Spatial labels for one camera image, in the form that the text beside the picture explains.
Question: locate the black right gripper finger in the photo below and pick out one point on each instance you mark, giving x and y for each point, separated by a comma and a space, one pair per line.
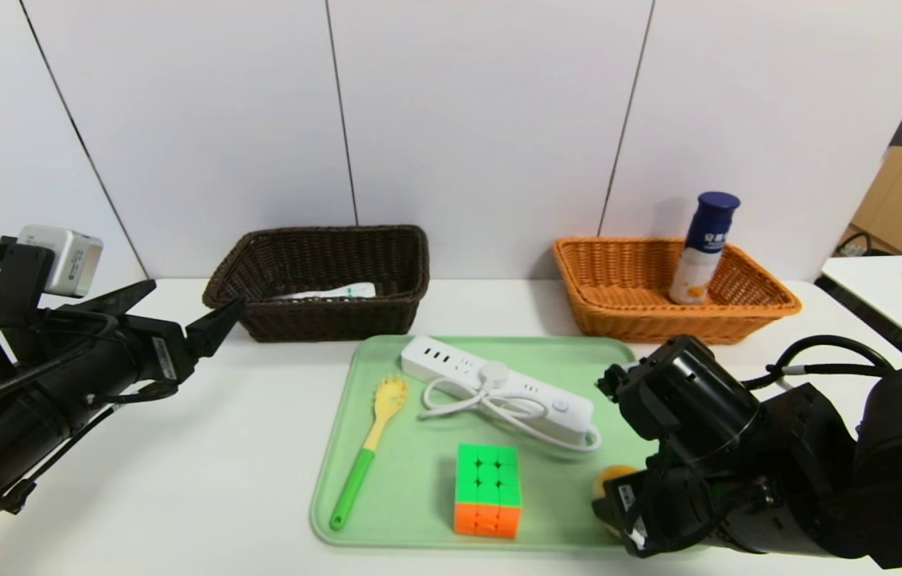
609, 510

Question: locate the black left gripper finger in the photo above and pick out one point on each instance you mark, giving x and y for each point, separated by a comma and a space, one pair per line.
213, 328
125, 298

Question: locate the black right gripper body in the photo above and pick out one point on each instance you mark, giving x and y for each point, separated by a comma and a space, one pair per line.
628, 509

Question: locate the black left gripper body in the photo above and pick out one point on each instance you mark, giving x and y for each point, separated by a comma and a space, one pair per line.
166, 358

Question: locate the orange topped bread bun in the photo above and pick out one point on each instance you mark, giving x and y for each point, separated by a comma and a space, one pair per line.
615, 474

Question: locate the white tube with clear cap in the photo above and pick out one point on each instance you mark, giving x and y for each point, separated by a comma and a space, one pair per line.
331, 291

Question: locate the white bottle with blue cap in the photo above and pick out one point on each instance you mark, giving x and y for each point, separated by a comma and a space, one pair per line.
699, 256

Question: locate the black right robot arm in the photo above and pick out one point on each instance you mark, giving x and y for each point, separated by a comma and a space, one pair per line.
819, 464

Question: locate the dark brown wicker basket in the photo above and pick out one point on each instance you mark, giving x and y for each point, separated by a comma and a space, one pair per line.
315, 320

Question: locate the orange wicker basket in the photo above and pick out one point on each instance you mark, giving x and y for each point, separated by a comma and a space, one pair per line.
619, 280

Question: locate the green orange puzzle cube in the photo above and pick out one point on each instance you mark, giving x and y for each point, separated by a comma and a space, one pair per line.
487, 490

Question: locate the light green plastic tray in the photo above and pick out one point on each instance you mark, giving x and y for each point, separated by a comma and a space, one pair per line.
411, 480

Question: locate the yellow green pasta spoon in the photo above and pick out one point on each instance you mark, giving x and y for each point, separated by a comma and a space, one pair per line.
355, 484

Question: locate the white side table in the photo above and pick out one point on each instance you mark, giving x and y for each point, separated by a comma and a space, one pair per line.
891, 296

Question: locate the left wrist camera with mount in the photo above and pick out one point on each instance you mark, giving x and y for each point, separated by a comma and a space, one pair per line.
63, 260

